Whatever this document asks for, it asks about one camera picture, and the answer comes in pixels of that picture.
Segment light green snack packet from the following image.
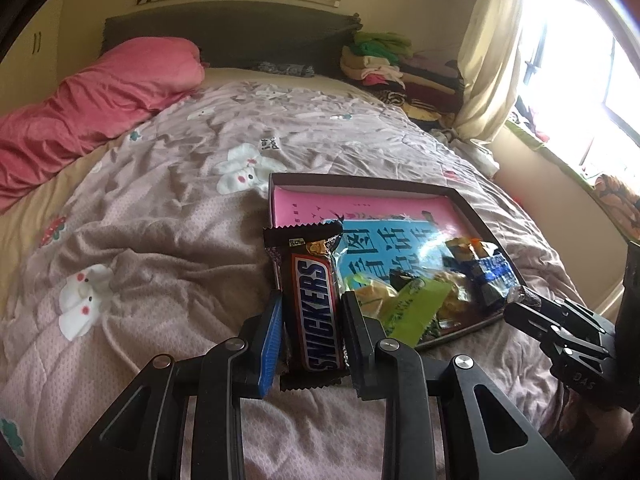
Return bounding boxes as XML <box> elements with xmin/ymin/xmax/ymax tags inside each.
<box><xmin>387</xmin><ymin>280</ymin><xmax>453</xmax><ymax>348</ymax></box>

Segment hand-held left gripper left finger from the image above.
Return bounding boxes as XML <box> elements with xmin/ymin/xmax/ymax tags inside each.
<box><xmin>55</xmin><ymin>290</ymin><xmax>283</xmax><ymax>480</ymax></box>

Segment dark grey headboard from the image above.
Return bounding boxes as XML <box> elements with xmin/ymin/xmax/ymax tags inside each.
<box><xmin>102</xmin><ymin>1</ymin><xmax>363</xmax><ymax>81</ymax></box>

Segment pile of folded clothes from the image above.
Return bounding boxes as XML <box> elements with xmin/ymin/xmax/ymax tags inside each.
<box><xmin>340</xmin><ymin>30</ymin><xmax>466</xmax><ymax>133</ymax></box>

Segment clothes on window sill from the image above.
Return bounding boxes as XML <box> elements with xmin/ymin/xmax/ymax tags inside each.
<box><xmin>515</xmin><ymin>95</ymin><xmax>551</xmax><ymax>143</ymax></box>

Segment green window seat mat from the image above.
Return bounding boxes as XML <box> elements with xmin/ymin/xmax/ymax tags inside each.
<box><xmin>505</xmin><ymin>120</ymin><xmax>601</xmax><ymax>196</ymax></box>

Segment small cake packet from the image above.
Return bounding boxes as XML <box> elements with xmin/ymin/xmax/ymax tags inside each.
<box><xmin>352</xmin><ymin>280</ymin><xmax>401</xmax><ymax>321</ymax></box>

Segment dark green pea packet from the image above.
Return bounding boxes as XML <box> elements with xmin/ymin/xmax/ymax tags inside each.
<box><xmin>390</xmin><ymin>269</ymin><xmax>423</xmax><ymax>293</ymax></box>

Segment dark patterned cloth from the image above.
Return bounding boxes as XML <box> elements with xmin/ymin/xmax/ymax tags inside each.
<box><xmin>250</xmin><ymin>61</ymin><xmax>316</xmax><ymax>78</ymax></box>

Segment cream curtain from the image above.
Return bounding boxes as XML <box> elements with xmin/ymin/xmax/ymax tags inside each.
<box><xmin>452</xmin><ymin>0</ymin><xmax>538</xmax><ymax>143</ymax></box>

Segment blue snack packet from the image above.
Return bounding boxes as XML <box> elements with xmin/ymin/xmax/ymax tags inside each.
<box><xmin>465</xmin><ymin>252</ymin><xmax>521</xmax><ymax>308</ymax></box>

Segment clear bag of floss cake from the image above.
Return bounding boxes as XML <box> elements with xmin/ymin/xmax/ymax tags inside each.
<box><xmin>432</xmin><ymin>270</ymin><xmax>478</xmax><ymax>323</ymax></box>

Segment white crumpled cloth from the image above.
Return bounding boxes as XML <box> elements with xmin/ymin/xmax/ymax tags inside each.
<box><xmin>432</xmin><ymin>127</ymin><xmax>501</xmax><ymax>176</ymax></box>

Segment yellow cartoon snack packet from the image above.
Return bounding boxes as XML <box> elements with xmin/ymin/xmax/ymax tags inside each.
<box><xmin>445</xmin><ymin>235</ymin><xmax>476</xmax><ymax>261</ymax></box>

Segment orange snack packet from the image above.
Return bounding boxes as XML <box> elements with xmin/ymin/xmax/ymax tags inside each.
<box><xmin>470</xmin><ymin>237</ymin><xmax>501</xmax><ymax>261</ymax></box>

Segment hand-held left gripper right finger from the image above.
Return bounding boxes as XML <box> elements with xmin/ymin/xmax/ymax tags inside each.
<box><xmin>341</xmin><ymin>290</ymin><xmax>576</xmax><ymax>480</ymax></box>

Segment pink quilt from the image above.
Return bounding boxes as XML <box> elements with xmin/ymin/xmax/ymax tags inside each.
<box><xmin>0</xmin><ymin>36</ymin><xmax>206</xmax><ymax>216</ymax></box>

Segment shallow box with pink bottom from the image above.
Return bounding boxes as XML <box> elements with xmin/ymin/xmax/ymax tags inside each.
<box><xmin>267</xmin><ymin>172</ymin><xmax>526</xmax><ymax>351</ymax></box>

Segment window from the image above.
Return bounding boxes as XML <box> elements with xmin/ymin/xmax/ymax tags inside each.
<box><xmin>510</xmin><ymin>0</ymin><xmax>640</xmax><ymax>161</ymax></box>

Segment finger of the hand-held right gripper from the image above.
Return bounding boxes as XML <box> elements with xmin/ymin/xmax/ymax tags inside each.
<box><xmin>502</xmin><ymin>301</ymin><xmax>608</xmax><ymax>361</ymax></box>
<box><xmin>542</xmin><ymin>296</ymin><xmax>618</xmax><ymax>336</ymax></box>

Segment brown chocolate bar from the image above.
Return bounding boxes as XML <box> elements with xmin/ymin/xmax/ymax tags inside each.
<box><xmin>262</xmin><ymin>220</ymin><xmax>351</xmax><ymax>392</ymax></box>

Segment floral cushion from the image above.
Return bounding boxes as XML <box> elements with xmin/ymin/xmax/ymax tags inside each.
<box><xmin>595</xmin><ymin>172</ymin><xmax>640</xmax><ymax>241</ymax></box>

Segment floral mauve duvet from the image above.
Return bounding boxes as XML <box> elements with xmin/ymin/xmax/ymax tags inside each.
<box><xmin>0</xmin><ymin>77</ymin><xmax>581</xmax><ymax>480</ymax></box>

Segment cream wardrobe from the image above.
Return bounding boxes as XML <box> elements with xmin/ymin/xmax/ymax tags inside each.
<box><xmin>0</xmin><ymin>0</ymin><xmax>71</xmax><ymax>121</ymax></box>

